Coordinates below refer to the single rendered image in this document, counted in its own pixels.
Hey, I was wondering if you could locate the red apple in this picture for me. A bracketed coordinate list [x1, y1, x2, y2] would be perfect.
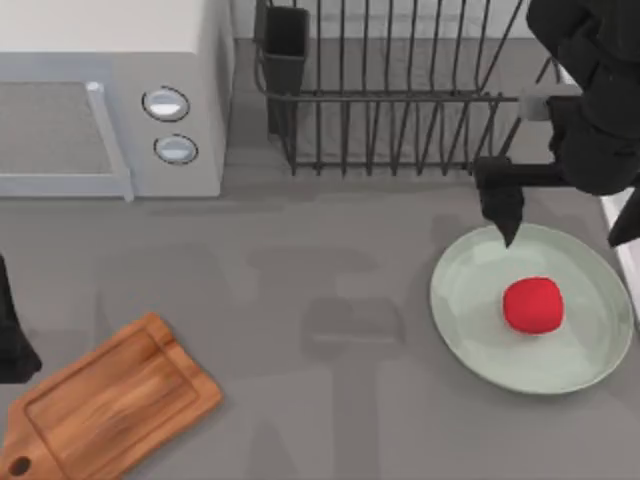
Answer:
[501, 275, 566, 336]

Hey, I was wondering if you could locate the pale green plate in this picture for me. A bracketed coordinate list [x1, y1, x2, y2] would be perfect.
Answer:
[429, 223, 636, 397]

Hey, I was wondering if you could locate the black utensil holder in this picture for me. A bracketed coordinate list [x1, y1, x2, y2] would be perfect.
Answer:
[254, 3, 311, 136]

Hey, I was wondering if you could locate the small microwave knob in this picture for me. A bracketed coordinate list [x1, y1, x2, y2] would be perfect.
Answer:
[152, 133, 200, 166]

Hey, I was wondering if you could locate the large microwave knob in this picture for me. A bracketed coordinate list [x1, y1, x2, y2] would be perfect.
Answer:
[141, 85, 192, 123]

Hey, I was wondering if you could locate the pale microwave oven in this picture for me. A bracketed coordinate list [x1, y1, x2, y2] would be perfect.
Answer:
[0, 0, 236, 202]

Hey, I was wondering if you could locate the wooden cutting board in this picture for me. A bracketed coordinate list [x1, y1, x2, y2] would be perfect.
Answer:
[0, 311, 224, 480]

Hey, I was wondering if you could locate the microwave glass door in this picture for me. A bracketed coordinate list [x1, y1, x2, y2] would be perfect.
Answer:
[0, 81, 134, 201]

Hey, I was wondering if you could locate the black wire dish rack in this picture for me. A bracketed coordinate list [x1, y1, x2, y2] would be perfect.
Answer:
[253, 0, 567, 178]

